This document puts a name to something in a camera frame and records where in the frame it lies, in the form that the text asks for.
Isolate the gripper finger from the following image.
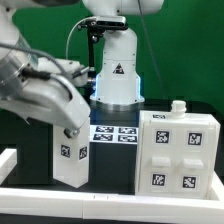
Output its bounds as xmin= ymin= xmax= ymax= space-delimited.
xmin=64 ymin=129 xmax=80 ymax=138

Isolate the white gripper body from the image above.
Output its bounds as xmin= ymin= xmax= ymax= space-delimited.
xmin=0 ymin=75 xmax=90 ymax=130

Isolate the tall white block with tag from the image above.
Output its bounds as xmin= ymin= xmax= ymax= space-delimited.
xmin=53 ymin=119 xmax=90 ymax=188

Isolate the white panel with tag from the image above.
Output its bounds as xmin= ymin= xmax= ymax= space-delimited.
xmin=150 ymin=128 xmax=174 ymax=193

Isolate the white cabinet body box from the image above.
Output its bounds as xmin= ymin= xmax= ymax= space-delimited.
xmin=135 ymin=100 xmax=220 ymax=199

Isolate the small white door panel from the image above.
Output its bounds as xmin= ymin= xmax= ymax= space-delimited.
xmin=180 ymin=130 xmax=209 ymax=198

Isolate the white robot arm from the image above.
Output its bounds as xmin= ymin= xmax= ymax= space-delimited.
xmin=0 ymin=0 xmax=164 ymax=136

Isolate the white marker sheet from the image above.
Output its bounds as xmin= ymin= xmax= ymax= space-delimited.
xmin=90 ymin=125 xmax=138 ymax=145

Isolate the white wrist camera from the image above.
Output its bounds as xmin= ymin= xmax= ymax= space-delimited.
xmin=38 ymin=57 xmax=89 ymax=87

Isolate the grey corrugated cable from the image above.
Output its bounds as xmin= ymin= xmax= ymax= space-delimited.
xmin=0 ymin=42 xmax=73 ymax=81

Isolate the white left frame rail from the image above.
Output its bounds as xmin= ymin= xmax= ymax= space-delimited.
xmin=0 ymin=148 xmax=17 ymax=185

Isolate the white frame rail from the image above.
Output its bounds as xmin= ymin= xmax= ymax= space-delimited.
xmin=211 ymin=173 xmax=224 ymax=202
xmin=0 ymin=188 xmax=224 ymax=224
xmin=0 ymin=148 xmax=17 ymax=185

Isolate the black camera stand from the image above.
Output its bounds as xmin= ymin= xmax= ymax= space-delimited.
xmin=79 ymin=16 xmax=128 ymax=96

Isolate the white front frame rail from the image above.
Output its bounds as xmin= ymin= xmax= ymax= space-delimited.
xmin=0 ymin=188 xmax=224 ymax=224

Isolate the grey stand cable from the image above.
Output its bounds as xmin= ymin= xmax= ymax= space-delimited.
xmin=65 ymin=17 xmax=96 ymax=71

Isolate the white right frame rail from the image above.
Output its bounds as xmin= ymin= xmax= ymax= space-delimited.
xmin=211 ymin=173 xmax=224 ymax=202

